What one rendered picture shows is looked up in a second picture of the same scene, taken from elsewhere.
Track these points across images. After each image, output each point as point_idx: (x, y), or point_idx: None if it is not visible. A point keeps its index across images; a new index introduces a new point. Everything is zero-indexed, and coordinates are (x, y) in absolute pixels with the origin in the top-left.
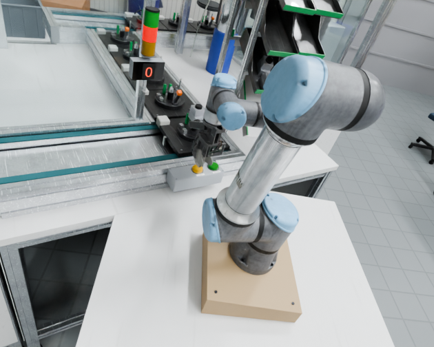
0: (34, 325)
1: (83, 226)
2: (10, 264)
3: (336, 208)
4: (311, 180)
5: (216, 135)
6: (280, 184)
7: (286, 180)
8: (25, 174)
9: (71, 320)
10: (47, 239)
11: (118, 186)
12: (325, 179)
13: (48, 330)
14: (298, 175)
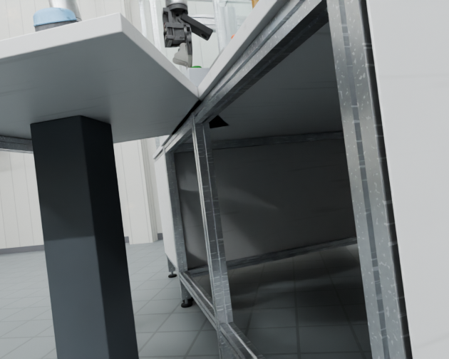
0: (176, 251)
1: (166, 137)
2: (165, 167)
3: (95, 19)
4: (438, 82)
5: (167, 19)
6: (234, 77)
7: (226, 57)
8: None
9: (187, 278)
10: (167, 149)
11: None
12: (346, 5)
13: (182, 273)
14: (238, 35)
